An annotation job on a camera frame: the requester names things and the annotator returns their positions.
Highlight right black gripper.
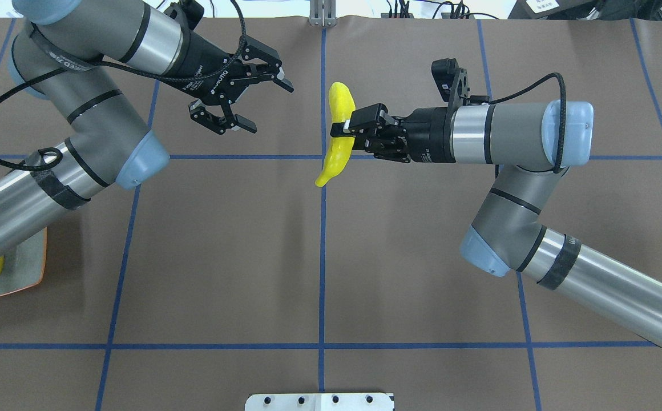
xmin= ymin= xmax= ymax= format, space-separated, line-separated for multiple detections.
xmin=330 ymin=103 xmax=456 ymax=163

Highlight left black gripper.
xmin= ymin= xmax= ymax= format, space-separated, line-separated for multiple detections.
xmin=163 ymin=29 xmax=294 ymax=135

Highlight bright yellow banana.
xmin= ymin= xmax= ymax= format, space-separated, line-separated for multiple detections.
xmin=314 ymin=82 xmax=356 ymax=188

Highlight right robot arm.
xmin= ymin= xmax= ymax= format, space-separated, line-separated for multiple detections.
xmin=316 ymin=99 xmax=662 ymax=349

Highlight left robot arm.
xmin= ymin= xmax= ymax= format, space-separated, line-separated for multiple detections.
xmin=0 ymin=1 xmax=294 ymax=256

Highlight grey square plate orange rim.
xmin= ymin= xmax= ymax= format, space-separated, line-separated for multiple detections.
xmin=0 ymin=229 xmax=47 ymax=297

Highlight brown table mat blue grid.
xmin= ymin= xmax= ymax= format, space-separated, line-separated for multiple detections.
xmin=0 ymin=17 xmax=662 ymax=410

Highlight black box with label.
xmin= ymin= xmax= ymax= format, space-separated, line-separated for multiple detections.
xmin=507 ymin=1 xmax=607 ymax=20

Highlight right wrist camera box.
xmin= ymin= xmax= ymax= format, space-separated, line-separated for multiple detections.
xmin=431 ymin=58 xmax=470 ymax=108

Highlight aluminium frame post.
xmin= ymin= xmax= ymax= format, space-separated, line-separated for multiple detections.
xmin=308 ymin=0 xmax=338 ymax=28

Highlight black cables at table edge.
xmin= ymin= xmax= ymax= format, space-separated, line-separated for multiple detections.
xmin=381 ymin=0 xmax=500 ymax=21

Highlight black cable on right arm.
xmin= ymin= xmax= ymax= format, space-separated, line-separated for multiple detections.
xmin=468 ymin=72 xmax=568 ymax=175

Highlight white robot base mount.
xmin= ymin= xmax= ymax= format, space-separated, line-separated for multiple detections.
xmin=244 ymin=392 xmax=395 ymax=410

